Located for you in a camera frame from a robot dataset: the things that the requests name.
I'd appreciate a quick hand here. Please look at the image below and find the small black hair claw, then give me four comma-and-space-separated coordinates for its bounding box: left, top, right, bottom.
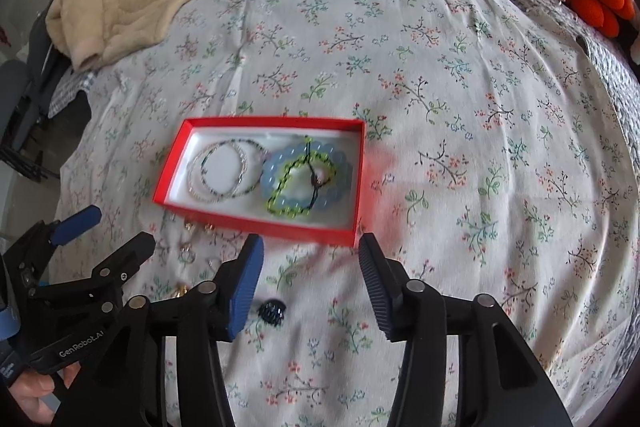
257, 299, 286, 327

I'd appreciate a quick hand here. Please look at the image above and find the blue bead bracelet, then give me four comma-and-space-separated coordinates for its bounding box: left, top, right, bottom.
259, 141, 356, 220

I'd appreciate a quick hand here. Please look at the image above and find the red jewelry box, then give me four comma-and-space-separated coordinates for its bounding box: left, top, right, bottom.
153, 116, 364, 247

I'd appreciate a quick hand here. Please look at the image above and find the person's left hand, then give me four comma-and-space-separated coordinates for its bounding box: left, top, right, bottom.
9, 369, 55, 426

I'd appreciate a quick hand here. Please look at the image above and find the grey checked cloth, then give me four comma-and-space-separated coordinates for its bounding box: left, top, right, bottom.
48, 68, 96, 119

